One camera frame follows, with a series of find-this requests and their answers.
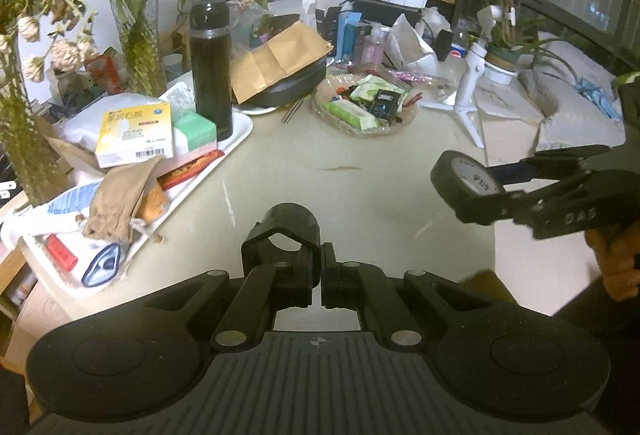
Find green white snack packet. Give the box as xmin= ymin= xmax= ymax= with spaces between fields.
xmin=348 ymin=75 xmax=412 ymax=105

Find black plastic pipe adapter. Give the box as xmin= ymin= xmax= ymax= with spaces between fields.
xmin=241 ymin=202 xmax=321 ymax=288

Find brown paper envelope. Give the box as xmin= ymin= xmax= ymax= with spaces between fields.
xmin=230 ymin=21 xmax=333 ymax=104

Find wooden chopsticks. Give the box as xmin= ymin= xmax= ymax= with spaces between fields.
xmin=281 ymin=95 xmax=304 ymax=123

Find pink pump bottle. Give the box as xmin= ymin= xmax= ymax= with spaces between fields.
xmin=361 ymin=25 xmax=388 ymax=66

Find person's right hand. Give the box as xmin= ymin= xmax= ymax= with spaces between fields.
xmin=586 ymin=225 xmax=640 ymax=302

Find grey cushion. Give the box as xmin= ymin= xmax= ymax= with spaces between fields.
xmin=517 ymin=32 xmax=628 ymax=151

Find person's right forearm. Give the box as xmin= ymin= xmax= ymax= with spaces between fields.
xmin=552 ymin=277 xmax=640 ymax=435

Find blue carton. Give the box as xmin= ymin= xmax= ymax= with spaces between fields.
xmin=336 ymin=11 xmax=362 ymax=62

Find glass vase with bamboo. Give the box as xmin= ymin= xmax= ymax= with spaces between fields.
xmin=75 ymin=0 xmax=211 ymax=98

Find orange packet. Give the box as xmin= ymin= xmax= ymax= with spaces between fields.
xmin=135 ymin=180 xmax=171 ymax=223

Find white gimbal tripod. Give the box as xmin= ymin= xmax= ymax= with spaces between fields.
xmin=419 ymin=5 xmax=516 ymax=148

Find white blue tube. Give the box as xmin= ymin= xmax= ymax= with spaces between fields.
xmin=10 ymin=180 xmax=103 ymax=236

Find red flat packet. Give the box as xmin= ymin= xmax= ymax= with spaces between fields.
xmin=157 ymin=150 xmax=226 ymax=190

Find brown burlap drawstring pouch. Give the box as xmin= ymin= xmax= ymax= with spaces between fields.
xmin=81 ymin=155 xmax=166 ymax=243

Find white potted plant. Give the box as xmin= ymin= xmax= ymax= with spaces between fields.
xmin=475 ymin=0 xmax=581 ymax=88

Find white plastic bag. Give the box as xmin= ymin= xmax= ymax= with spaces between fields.
xmin=385 ymin=14 xmax=438 ymax=71

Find yellow white medicine box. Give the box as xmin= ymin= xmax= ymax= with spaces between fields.
xmin=95 ymin=105 xmax=176 ymax=169

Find small black printed box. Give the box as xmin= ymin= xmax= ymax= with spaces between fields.
xmin=369 ymin=89 xmax=403 ymax=123

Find black thermos bottle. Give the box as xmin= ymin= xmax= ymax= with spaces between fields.
xmin=189 ymin=1 xmax=235 ymax=141

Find black electrical tape roll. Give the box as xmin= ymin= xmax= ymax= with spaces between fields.
xmin=430 ymin=150 xmax=506 ymax=216

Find white plastic tray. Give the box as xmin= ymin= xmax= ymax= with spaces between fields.
xmin=15 ymin=108 xmax=254 ymax=298

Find blue label soda bottle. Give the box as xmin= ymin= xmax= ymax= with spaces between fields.
xmin=447 ymin=22 xmax=473 ymax=61

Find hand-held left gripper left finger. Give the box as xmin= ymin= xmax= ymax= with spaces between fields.
xmin=145 ymin=260 xmax=315 ymax=351

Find green wet wipes pack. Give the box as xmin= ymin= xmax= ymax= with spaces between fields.
xmin=321 ymin=99 xmax=379 ymax=132

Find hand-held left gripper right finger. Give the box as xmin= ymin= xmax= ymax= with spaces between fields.
xmin=321 ymin=243 xmax=481 ymax=351

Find glass vase with dried flowers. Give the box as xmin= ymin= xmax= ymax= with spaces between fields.
xmin=0 ymin=0 xmax=101 ymax=206

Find black zip case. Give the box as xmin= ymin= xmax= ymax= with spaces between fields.
xmin=240 ymin=58 xmax=328 ymax=108

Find white plate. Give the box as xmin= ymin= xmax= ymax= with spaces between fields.
xmin=232 ymin=100 xmax=301 ymax=116

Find clear pink striped bag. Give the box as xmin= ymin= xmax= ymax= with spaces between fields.
xmin=350 ymin=62 xmax=436 ymax=83

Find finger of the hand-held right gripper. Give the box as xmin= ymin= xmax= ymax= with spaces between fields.
xmin=455 ymin=172 xmax=596 ymax=225
xmin=487 ymin=145 xmax=612 ymax=188

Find clear glass bowl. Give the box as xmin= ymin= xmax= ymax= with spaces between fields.
xmin=311 ymin=74 xmax=421 ymax=137

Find green tissue box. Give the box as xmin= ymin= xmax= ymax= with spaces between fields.
xmin=172 ymin=110 xmax=218 ymax=153

